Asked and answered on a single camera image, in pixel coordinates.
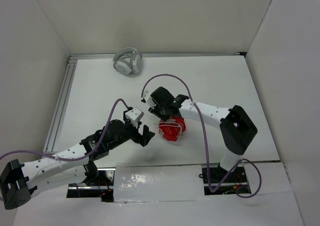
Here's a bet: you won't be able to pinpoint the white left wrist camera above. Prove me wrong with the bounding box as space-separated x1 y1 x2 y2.
124 107 144 128

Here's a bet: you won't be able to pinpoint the white taped cover panel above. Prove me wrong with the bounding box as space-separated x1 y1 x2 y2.
113 165 205 202

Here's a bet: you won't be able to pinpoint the red headphones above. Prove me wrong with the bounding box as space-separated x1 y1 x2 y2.
157 116 187 142

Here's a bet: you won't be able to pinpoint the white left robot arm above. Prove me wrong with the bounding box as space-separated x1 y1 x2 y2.
0 111 155 210

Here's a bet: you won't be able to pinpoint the white grey headphones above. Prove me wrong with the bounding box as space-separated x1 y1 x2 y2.
112 48 143 75

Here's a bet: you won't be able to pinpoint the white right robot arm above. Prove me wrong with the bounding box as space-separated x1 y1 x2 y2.
141 87 257 182

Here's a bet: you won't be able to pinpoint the aluminium frame rail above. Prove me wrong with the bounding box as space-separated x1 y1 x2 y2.
69 52 247 60

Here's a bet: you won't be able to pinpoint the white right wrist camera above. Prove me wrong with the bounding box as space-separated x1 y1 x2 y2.
141 90 157 111

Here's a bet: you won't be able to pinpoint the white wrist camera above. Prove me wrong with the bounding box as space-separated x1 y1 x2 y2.
124 107 144 128
141 90 157 111

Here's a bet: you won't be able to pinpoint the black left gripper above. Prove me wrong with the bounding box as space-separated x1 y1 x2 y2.
108 111 155 150

